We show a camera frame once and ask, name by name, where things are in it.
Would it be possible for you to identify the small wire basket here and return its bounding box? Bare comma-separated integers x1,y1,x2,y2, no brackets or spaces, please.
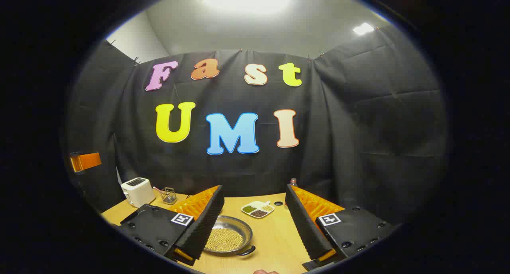
161,187,178,205

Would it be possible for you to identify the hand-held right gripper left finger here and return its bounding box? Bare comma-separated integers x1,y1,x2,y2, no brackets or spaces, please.
119,185,225,266

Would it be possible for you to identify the small ceiling light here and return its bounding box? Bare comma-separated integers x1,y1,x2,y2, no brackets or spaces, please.
352,23,375,36

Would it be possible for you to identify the white toaster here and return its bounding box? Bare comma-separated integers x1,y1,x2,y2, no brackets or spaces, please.
121,178,156,208

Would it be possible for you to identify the white divided dish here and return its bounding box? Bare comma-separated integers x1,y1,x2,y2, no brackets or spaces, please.
241,201,275,219

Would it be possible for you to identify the stainless steel pot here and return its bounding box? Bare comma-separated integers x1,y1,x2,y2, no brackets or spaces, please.
203,215,256,257

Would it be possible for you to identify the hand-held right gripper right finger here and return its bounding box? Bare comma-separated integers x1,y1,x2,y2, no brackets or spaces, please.
285,184,400,271

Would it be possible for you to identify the pile of soybeans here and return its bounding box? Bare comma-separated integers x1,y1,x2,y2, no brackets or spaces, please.
205,228,244,252

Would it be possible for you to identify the black backdrop cloth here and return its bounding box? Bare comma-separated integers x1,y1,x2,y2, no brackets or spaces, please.
66,25,451,227

